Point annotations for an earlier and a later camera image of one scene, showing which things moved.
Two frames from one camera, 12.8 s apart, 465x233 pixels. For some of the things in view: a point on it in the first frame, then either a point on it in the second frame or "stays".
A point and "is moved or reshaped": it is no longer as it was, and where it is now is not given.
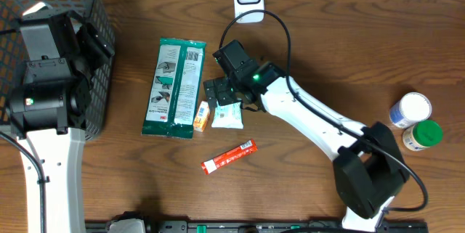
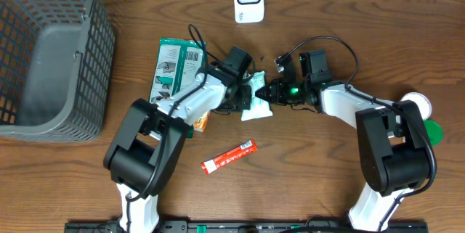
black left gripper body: [93, 51] -> [245, 101]
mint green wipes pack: [228, 116] is moved or reshaped
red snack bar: [229, 156] stays
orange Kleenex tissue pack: [202, 116] stays
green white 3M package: [174, 92] stays
